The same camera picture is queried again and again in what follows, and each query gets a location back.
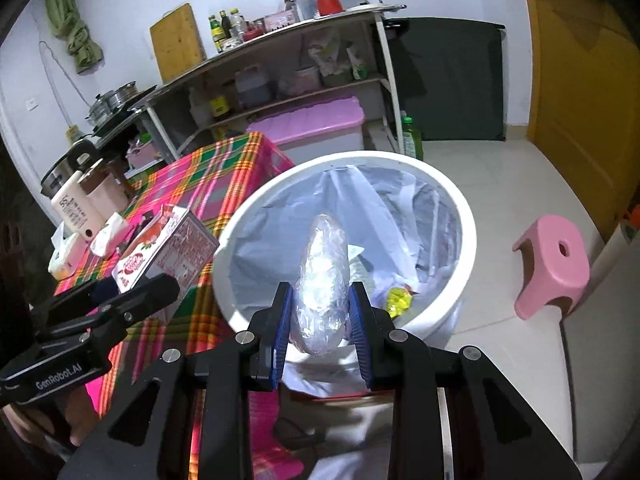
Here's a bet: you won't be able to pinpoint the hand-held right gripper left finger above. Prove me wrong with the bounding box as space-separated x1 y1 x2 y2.
57 281 293 480

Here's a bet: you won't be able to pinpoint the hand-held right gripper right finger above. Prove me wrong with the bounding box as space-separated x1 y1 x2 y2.
348 281 583 480

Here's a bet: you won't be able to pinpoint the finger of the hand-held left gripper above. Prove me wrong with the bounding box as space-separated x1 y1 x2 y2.
29 277 120 330
82 273 181 357

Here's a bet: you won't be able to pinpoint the strawberry milk carton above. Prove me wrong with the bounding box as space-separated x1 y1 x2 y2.
111 205 221 295

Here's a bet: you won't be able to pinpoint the clear plastic wrapper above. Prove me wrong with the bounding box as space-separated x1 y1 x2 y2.
292 213 351 358

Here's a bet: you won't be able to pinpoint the white trash bin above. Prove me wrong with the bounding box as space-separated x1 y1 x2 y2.
212 150 478 401

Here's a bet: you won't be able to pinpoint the person's left hand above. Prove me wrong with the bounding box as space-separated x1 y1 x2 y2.
2 387 101 448

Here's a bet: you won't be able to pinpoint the white yellow tissue box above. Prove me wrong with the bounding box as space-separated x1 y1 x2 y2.
48 222 91 281

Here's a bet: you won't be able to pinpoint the beige rectangular appliance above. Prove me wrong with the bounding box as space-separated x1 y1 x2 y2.
51 170 105 238

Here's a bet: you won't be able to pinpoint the pink kettle with brown lid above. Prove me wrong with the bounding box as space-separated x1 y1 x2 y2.
80 157 132 221

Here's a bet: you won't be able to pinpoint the stainless steel rice cooker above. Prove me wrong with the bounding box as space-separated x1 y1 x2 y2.
40 139 98 201

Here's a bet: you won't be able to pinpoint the pink green plaid tablecloth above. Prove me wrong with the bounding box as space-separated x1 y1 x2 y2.
52 131 306 480

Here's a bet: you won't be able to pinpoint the pink basket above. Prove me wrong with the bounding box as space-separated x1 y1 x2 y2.
125 135 166 171

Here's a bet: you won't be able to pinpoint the steel pot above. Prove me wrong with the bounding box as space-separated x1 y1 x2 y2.
87 91 118 125
112 80 138 106

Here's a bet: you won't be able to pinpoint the pink plastic stool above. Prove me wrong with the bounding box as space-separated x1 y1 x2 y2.
512 214 592 320

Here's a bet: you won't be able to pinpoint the green detergent bottle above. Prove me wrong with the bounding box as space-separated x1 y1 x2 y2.
400 116 425 161

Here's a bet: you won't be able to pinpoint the pink lidded storage box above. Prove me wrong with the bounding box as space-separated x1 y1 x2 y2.
246 96 366 153

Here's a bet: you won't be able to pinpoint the wooden cutting board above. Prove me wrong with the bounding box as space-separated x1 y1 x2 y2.
150 2 207 83

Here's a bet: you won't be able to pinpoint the black cabinet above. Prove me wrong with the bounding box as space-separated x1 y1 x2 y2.
385 17 507 142

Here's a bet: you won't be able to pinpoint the green glass bottle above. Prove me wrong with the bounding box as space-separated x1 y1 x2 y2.
209 14 227 53

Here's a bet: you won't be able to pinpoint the green hanging cloth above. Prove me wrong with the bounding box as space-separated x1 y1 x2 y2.
44 0 103 75

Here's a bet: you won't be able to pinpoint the plastic bags on shelf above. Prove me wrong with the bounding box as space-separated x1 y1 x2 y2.
300 27 366 86

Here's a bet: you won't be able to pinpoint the grey metal shelf rack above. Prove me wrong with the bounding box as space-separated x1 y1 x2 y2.
127 4 408 161

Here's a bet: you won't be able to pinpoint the yellow wooden door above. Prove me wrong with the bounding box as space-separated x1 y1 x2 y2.
520 0 640 246

